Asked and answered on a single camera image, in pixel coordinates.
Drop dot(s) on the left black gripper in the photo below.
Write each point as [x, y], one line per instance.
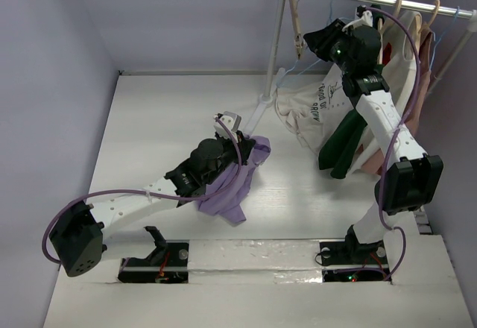
[244, 146]

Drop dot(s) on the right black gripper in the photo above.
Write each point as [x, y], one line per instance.
[323, 39]

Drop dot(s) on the purple t shirt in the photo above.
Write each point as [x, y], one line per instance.
[230, 192]

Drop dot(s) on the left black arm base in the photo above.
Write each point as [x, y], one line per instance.
[167, 263]

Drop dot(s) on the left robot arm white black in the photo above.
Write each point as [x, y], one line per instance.
[214, 171]

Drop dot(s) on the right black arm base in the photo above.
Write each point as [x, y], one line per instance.
[348, 260]

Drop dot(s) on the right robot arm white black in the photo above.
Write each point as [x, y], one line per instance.
[409, 176]

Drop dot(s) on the wooden clip hanger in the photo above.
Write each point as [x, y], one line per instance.
[298, 35]

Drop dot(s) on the wooden hanger left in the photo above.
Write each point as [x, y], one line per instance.
[395, 11]

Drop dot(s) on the cream printed t shirt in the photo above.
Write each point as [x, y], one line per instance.
[313, 111]

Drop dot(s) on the dark green t shirt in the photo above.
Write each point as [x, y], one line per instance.
[338, 151]

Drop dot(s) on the wooden hanger right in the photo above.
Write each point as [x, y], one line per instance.
[423, 26]

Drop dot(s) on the pink shirt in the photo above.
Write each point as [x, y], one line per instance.
[373, 163]

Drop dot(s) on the red garment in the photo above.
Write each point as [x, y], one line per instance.
[386, 54]

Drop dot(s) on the white clothes rack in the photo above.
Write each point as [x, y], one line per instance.
[266, 98]

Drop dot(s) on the white tank top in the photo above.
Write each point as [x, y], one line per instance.
[399, 74]

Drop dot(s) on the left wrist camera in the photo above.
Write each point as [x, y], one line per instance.
[227, 124]

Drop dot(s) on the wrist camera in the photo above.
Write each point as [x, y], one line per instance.
[227, 124]
[364, 17]

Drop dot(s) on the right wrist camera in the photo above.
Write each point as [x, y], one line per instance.
[364, 17]

